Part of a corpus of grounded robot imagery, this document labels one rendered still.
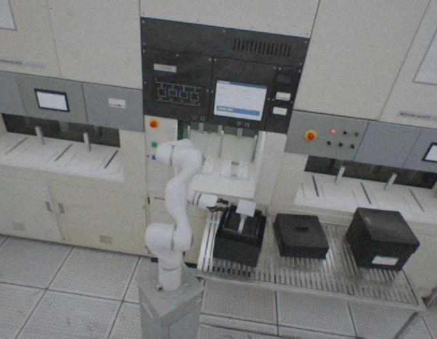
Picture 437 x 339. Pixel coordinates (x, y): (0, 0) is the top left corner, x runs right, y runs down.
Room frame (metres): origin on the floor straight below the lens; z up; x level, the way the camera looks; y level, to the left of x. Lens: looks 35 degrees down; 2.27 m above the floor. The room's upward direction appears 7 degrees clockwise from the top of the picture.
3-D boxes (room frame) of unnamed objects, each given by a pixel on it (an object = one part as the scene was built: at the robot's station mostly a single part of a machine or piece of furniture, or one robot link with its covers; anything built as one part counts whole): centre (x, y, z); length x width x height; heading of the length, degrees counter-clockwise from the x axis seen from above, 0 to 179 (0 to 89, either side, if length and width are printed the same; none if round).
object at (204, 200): (1.39, 0.04, 1.06); 0.11 x 0.10 x 0.07; 80
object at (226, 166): (2.01, -0.12, 0.89); 0.22 x 0.21 x 0.04; 178
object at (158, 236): (1.03, 0.22, 1.07); 0.19 x 0.12 x 0.24; 88
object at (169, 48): (2.14, 0.04, 0.98); 0.95 x 0.88 x 1.95; 178
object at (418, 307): (1.37, -0.60, 0.38); 1.30 x 0.60 x 0.76; 88
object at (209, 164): (2.02, 0.15, 0.89); 0.22 x 0.21 x 0.04; 178
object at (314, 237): (1.46, -0.58, 0.83); 0.29 x 0.29 x 0.13; 5
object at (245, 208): (1.35, -0.18, 0.93); 0.24 x 0.20 x 0.32; 170
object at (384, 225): (1.43, -1.06, 0.89); 0.29 x 0.29 x 0.25; 2
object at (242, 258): (1.35, -0.18, 0.85); 0.28 x 0.28 x 0.17; 80
